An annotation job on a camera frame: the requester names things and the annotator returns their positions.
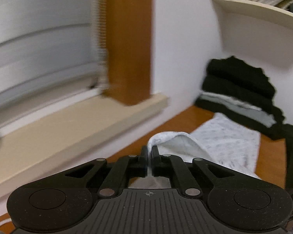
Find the white patterned pants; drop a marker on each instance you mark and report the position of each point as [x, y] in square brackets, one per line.
[222, 141]

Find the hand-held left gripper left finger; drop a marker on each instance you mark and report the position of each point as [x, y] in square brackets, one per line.
[144, 162]

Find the large black flat garment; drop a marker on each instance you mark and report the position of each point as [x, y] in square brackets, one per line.
[278, 130]

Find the wooden window frame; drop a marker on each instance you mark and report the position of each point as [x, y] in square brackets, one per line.
[129, 41]

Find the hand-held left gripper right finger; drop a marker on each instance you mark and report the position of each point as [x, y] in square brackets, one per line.
[155, 162]

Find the grey folded garment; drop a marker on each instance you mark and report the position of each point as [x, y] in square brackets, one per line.
[254, 115]

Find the beige window sill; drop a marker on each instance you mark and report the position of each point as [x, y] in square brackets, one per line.
[63, 136]

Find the small white patterned folded garment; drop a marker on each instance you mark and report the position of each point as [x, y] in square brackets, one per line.
[236, 103]

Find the grey window blind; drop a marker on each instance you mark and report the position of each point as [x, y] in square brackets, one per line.
[39, 53]

